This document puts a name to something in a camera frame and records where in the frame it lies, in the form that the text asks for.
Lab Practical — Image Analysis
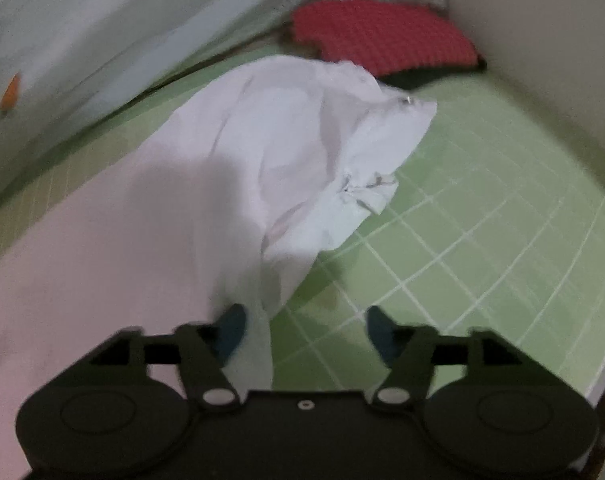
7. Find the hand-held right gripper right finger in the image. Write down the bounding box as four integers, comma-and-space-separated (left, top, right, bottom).
364, 305, 511, 407

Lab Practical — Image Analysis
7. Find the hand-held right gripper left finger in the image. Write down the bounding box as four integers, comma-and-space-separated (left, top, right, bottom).
89, 303, 248, 409

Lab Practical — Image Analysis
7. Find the white garment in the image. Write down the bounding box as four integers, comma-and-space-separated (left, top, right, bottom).
0, 55, 438, 480

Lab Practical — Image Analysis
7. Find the green grid bed sheet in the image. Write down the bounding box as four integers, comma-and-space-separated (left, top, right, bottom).
0, 35, 605, 401

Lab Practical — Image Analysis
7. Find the red textured cushion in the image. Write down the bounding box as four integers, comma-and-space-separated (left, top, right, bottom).
282, 0, 487, 92

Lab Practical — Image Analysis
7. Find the light patterned blanket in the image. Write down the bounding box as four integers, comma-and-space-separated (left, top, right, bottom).
0, 0, 398, 136

